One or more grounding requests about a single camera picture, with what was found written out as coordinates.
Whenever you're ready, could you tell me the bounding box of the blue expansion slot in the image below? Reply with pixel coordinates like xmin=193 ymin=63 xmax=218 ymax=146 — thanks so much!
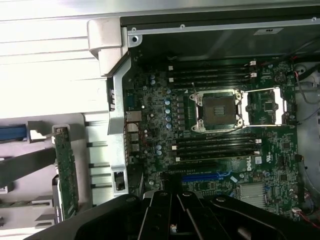
xmin=181 ymin=173 xmax=227 ymax=184

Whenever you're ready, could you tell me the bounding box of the blue part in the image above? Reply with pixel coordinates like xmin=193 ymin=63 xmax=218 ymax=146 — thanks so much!
xmin=0 ymin=125 xmax=27 ymax=139

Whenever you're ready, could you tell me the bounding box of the black and silver PC case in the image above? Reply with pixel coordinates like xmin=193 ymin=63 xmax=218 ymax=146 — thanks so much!
xmin=86 ymin=9 xmax=320 ymax=227

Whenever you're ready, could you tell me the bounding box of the grey parts rack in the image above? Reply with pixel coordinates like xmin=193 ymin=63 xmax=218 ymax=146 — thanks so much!
xmin=0 ymin=112 xmax=112 ymax=240

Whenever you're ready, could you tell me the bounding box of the thin metal locking lever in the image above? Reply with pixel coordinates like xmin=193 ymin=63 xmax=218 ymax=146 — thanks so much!
xmin=191 ymin=82 xmax=201 ymax=102
xmin=206 ymin=126 xmax=251 ymax=140

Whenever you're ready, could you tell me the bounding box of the green Dell motherboard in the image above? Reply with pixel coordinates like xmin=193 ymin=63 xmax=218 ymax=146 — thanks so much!
xmin=123 ymin=47 xmax=305 ymax=221

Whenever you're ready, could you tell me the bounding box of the metal USB port stack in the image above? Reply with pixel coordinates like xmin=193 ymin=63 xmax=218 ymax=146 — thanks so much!
xmin=125 ymin=123 xmax=140 ymax=154

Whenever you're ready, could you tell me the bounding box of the metal ethernet port block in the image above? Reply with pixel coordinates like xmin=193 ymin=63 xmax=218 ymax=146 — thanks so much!
xmin=124 ymin=111 xmax=143 ymax=124

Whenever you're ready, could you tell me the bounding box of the silver finned chipset heatsink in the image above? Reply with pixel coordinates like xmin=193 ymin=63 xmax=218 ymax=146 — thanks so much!
xmin=239 ymin=184 xmax=268 ymax=209

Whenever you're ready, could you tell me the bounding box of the red and black wire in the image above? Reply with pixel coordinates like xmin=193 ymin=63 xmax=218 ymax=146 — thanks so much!
xmin=291 ymin=56 xmax=320 ymax=87

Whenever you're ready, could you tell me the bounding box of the CPU socket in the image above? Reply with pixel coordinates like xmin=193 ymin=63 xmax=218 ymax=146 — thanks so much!
xmin=188 ymin=88 xmax=245 ymax=133

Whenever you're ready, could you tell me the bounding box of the grey wire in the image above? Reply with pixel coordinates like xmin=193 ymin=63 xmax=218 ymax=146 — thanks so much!
xmin=297 ymin=82 xmax=320 ymax=105

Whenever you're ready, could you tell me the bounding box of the black RAM slot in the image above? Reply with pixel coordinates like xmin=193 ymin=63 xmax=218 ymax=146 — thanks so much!
xmin=167 ymin=76 xmax=251 ymax=84
xmin=175 ymin=133 xmax=255 ymax=141
xmin=171 ymin=145 xmax=254 ymax=153
xmin=175 ymin=151 xmax=261 ymax=161
xmin=174 ymin=139 xmax=262 ymax=146
xmin=167 ymin=71 xmax=258 ymax=78
xmin=167 ymin=65 xmax=257 ymax=73
xmin=172 ymin=82 xmax=241 ymax=89

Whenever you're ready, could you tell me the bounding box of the white case label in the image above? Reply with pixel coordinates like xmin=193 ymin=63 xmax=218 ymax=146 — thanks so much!
xmin=256 ymin=26 xmax=285 ymax=35

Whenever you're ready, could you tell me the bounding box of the green GPU card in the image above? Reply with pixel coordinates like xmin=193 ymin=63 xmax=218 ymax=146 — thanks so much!
xmin=52 ymin=126 xmax=80 ymax=222

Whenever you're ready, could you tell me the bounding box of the silver socket cover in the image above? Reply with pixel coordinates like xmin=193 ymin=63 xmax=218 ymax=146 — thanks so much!
xmin=241 ymin=87 xmax=288 ymax=127

